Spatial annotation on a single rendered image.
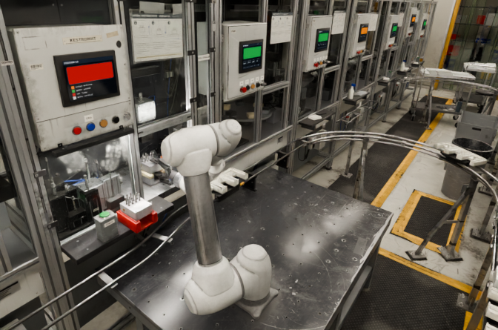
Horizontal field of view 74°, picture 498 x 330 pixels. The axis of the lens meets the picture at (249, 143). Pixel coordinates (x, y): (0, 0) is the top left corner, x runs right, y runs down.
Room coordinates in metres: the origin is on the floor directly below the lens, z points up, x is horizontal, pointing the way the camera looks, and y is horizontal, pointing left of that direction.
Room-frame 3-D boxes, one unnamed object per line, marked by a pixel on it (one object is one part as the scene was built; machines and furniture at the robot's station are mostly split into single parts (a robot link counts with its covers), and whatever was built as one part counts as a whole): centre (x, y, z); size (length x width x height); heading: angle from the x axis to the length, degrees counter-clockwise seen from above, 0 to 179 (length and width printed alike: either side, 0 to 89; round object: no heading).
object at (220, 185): (1.83, 0.16, 0.84); 0.36 x 0.14 x 0.10; 144
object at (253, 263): (1.12, -0.04, 0.85); 0.18 x 0.16 x 0.22; 125
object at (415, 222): (2.73, -1.85, 0.01); 1.00 x 0.55 x 0.01; 144
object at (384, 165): (5.17, -2.69, 0.01); 5.85 x 0.59 x 0.01; 144
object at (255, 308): (1.14, -0.06, 0.71); 0.22 x 0.18 x 0.06; 144
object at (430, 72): (5.81, -3.41, 0.48); 0.88 x 0.56 x 0.96; 72
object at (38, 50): (1.39, 0.78, 1.60); 0.42 x 0.29 x 0.46; 144
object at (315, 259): (1.54, -0.11, 0.66); 1.50 x 1.06 x 0.04; 144
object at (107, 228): (1.23, 0.65, 0.97); 0.08 x 0.08 x 0.12; 54
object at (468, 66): (6.59, -4.49, 0.48); 0.84 x 0.58 x 0.97; 152
